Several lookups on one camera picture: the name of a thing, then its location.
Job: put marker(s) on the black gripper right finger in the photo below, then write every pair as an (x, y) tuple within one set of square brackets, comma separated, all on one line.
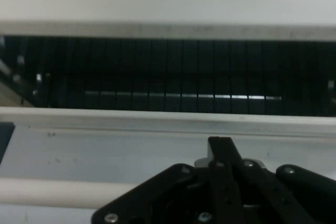
[(275, 203)]

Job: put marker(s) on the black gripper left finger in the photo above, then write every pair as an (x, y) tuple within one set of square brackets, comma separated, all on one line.
[(168, 195)]

